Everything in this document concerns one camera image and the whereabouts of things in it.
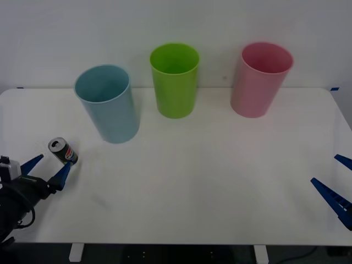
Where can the white table leg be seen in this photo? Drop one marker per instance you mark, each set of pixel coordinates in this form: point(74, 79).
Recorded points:
point(76, 252)
point(260, 253)

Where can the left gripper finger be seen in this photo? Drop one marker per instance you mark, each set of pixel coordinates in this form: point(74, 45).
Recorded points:
point(30, 166)
point(59, 180)

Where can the green plastic bin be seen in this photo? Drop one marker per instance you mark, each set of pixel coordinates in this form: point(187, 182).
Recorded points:
point(176, 93)

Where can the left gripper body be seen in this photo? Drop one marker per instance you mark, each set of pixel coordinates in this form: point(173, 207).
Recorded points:
point(34, 188)

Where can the pale blue plastic bin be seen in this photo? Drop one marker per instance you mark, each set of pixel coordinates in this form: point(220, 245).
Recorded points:
point(110, 121)

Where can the black drink can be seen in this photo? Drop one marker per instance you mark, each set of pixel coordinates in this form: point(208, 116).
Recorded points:
point(66, 154)

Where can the pink plastic bin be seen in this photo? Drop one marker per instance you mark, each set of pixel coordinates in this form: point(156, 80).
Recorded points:
point(253, 93)

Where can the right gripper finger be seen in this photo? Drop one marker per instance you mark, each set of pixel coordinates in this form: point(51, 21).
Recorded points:
point(335, 200)
point(345, 160)

